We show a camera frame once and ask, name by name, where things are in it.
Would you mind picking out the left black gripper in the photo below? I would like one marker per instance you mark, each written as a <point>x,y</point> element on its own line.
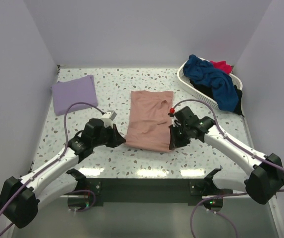
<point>116,139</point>

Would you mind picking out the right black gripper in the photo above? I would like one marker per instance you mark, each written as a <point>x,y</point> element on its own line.
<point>175,143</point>

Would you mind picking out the pink t shirt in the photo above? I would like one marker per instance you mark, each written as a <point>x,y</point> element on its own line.
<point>149,122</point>

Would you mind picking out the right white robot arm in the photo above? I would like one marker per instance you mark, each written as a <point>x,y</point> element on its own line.
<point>264,175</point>

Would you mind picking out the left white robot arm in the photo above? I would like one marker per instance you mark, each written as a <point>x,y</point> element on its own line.
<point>20,198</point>

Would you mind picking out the white laundry basket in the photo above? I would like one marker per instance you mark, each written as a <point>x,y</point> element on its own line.
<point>199,92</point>

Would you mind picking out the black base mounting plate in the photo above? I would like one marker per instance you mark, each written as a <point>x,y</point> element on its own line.
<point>98,191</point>

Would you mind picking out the folded purple t shirt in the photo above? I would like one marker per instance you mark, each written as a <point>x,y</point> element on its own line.
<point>74,91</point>

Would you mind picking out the blue t shirt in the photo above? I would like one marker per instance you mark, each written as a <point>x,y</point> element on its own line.
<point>203,72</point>

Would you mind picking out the red t shirt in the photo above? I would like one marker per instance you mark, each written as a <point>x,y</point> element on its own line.
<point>223,66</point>

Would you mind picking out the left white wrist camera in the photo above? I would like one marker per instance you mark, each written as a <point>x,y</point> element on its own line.
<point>108,117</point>

